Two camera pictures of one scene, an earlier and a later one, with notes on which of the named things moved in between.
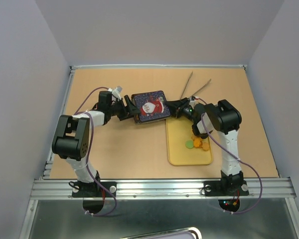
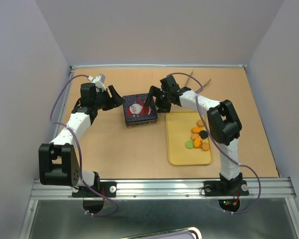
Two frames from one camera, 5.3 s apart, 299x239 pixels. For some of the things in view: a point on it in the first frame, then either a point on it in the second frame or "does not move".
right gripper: [176, 106] to [153, 91]
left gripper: [128, 111] to [116, 101]
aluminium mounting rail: [276, 187] does not move
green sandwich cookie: [189, 144] does not move
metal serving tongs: [184, 97] does not move
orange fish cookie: [197, 142] does not move
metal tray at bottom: [186, 233] does not move
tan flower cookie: [205, 146] does not move
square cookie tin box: [141, 119] to [131, 125]
